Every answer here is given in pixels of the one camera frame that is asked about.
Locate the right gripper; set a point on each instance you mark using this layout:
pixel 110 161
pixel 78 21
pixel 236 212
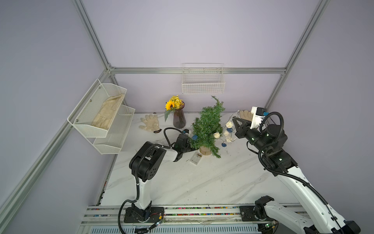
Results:
pixel 246 124

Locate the small green christmas tree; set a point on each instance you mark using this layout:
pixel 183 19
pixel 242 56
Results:
pixel 208 123

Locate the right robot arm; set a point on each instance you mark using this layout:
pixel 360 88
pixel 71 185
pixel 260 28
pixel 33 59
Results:
pixel 269 139

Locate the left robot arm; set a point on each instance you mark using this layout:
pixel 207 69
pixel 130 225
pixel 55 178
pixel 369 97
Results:
pixel 144 166

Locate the clear battery box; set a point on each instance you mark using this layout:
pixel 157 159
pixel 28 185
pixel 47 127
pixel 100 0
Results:
pixel 196 158

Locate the cream glove right table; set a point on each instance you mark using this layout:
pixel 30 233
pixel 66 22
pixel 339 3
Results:
pixel 246 115

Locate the cream glove table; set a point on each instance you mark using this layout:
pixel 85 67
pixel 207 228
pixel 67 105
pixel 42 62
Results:
pixel 150 123
pixel 246 115

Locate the white rattan ball ornament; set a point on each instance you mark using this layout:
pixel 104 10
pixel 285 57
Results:
pixel 229 124

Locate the cream glove left table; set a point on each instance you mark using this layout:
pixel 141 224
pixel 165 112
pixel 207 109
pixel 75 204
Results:
pixel 150 123

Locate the yellow flowers in vase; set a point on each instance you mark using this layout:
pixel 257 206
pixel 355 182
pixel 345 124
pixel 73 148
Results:
pixel 175 106

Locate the white mesh lower shelf bin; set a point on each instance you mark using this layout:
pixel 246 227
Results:
pixel 113 142

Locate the white mesh shelf bin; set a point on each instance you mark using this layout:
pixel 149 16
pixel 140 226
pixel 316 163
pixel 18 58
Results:
pixel 113 142
pixel 85 116

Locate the cream glove in bin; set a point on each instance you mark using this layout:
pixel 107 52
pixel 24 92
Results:
pixel 107 112

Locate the white mesh upper shelf bin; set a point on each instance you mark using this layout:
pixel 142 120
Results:
pixel 85 116

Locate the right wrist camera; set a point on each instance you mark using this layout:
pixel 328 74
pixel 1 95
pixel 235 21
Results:
pixel 259 114

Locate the white wire wall basket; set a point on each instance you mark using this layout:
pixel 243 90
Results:
pixel 203 78

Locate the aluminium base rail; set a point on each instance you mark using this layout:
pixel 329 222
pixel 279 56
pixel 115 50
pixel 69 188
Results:
pixel 173 214

